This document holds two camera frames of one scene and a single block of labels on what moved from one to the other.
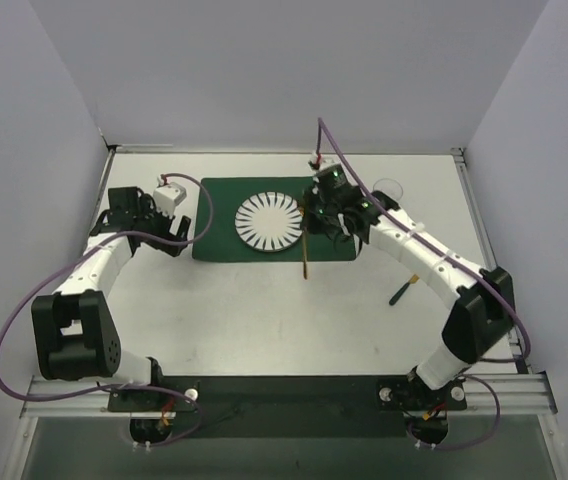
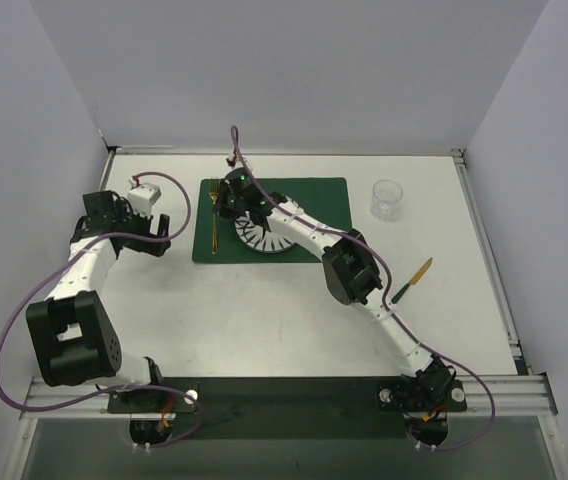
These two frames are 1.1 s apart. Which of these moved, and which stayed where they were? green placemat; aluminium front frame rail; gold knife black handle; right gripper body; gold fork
Moved: right gripper body; gold fork
Stayed: gold knife black handle; aluminium front frame rail; green placemat
